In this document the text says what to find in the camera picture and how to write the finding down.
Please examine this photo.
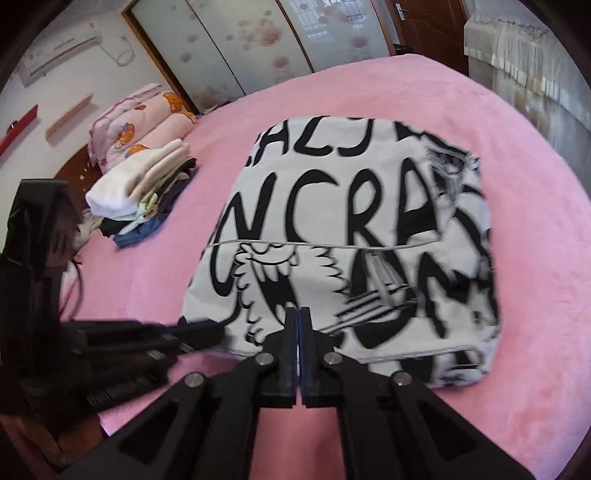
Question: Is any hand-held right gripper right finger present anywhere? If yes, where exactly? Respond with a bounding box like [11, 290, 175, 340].
[298, 308, 536, 480]

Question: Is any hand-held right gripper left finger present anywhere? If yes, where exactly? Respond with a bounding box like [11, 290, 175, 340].
[60, 308, 300, 480]

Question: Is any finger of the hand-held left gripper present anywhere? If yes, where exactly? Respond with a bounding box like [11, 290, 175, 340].
[152, 319, 228, 354]

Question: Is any white black lettered hooded jacket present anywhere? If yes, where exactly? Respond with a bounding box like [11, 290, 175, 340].
[178, 113, 502, 388]

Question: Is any pile of folded clothes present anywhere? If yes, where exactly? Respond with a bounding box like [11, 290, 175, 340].
[85, 138, 192, 217]

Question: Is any crumpled grey cloth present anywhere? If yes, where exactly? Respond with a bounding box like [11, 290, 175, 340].
[69, 210, 102, 252]

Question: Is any blue folded garment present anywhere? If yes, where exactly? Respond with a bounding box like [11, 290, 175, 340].
[113, 215, 164, 247]

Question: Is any light green folded garment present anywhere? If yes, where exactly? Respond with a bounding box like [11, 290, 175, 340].
[113, 194, 160, 234]

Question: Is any black folded garment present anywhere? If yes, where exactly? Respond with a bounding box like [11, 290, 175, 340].
[99, 157, 199, 238]

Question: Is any pink bear print folded quilt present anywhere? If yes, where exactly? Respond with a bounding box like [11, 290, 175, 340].
[87, 83, 198, 174]

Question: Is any pink plush bed blanket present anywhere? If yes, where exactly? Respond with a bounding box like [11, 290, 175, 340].
[60, 53, 591, 480]

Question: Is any frosted floral sliding wardrobe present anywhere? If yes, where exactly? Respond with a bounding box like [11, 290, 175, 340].
[121, 0, 398, 114]

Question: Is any brown wooden door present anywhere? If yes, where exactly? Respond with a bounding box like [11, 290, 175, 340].
[385, 0, 472, 77]

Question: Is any black cable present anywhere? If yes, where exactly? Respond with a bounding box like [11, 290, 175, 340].
[67, 256, 88, 321]

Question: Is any red wall shelf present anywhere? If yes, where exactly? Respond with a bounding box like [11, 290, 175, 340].
[0, 104, 40, 158]

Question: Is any light wooden wall shelf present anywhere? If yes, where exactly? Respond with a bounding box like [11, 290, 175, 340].
[45, 93, 95, 144]

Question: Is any white wall air conditioner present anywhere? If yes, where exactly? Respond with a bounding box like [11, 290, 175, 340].
[21, 32, 105, 86]

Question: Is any white air conditioner hose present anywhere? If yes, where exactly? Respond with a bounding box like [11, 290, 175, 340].
[108, 34, 137, 68]

